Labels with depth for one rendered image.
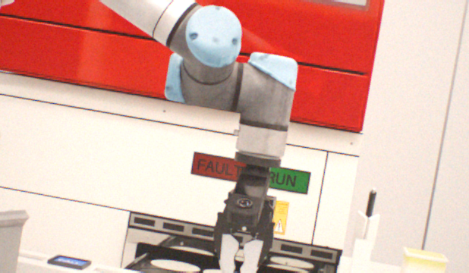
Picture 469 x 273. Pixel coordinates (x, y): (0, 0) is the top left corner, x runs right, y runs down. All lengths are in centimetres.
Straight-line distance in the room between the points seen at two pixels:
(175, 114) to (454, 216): 169
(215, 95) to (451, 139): 217
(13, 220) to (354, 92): 93
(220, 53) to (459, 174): 232
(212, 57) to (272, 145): 21
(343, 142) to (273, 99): 61
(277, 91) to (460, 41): 214
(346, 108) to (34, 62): 65
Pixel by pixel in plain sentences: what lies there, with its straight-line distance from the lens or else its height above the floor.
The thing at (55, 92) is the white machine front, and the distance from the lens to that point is 220.
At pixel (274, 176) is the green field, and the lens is 212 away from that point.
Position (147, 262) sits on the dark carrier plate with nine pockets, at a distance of 204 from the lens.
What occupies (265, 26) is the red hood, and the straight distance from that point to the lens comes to 207.
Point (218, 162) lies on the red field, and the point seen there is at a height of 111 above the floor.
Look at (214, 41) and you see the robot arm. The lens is 137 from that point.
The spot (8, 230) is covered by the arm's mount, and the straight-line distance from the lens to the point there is 133.
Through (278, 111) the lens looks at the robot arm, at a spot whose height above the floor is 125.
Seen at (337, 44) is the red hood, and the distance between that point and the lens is 206.
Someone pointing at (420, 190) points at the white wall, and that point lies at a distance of 361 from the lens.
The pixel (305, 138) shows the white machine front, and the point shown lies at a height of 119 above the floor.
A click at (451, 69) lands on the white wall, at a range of 361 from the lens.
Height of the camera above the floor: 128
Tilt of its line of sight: 3 degrees down
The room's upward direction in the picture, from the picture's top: 10 degrees clockwise
